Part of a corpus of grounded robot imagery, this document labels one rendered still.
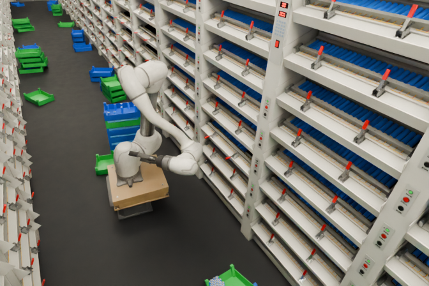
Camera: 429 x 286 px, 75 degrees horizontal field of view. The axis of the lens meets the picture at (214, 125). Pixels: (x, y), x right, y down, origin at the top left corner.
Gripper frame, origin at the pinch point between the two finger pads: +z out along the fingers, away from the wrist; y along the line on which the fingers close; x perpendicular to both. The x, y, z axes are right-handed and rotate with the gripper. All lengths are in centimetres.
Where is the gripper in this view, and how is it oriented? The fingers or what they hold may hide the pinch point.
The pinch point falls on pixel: (136, 156)
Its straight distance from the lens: 184.3
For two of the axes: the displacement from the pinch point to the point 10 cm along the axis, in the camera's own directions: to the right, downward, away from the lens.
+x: 2.5, -9.2, 3.1
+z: -9.3, -1.4, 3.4
